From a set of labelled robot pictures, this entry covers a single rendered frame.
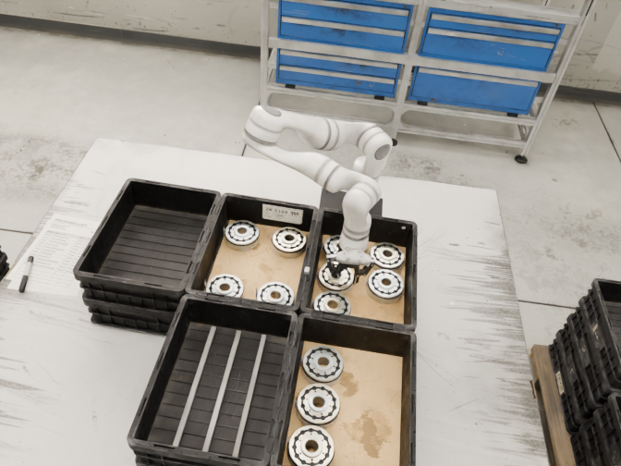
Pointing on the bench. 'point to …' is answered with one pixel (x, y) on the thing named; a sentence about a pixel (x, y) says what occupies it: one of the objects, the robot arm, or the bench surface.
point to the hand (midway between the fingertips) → (347, 277)
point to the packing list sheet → (54, 256)
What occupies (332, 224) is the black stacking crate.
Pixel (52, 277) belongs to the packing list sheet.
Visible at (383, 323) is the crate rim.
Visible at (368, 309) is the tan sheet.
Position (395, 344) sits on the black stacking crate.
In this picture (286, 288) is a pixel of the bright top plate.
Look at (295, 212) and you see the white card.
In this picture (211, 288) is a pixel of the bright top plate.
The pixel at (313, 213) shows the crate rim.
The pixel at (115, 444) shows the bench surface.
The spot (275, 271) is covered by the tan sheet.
